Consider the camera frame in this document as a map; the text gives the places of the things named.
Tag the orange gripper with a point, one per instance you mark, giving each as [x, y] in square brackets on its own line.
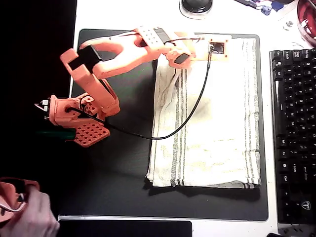
[170, 55]

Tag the white striped towel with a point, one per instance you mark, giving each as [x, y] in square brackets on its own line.
[217, 123]

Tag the orange perforated arm base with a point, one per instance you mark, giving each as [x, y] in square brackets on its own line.
[91, 135]

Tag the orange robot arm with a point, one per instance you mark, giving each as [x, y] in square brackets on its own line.
[116, 61]

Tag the person's hand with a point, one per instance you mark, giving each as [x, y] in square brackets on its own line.
[32, 217]

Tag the round black stand base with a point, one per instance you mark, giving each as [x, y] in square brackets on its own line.
[196, 6]

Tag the blue plastic parts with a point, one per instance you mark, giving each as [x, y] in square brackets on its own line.
[266, 10]

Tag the red bowl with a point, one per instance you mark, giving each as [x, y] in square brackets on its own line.
[306, 14]

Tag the black keyboard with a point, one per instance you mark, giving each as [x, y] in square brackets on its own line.
[296, 123]

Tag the black desk mat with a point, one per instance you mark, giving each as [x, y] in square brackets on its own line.
[128, 172]

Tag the green table clamp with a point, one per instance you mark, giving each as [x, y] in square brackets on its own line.
[61, 134]

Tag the controller board with connectors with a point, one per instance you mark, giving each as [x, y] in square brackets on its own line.
[44, 105]

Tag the black tablet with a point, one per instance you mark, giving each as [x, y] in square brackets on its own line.
[123, 229]

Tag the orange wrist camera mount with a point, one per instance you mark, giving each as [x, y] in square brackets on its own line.
[205, 53]

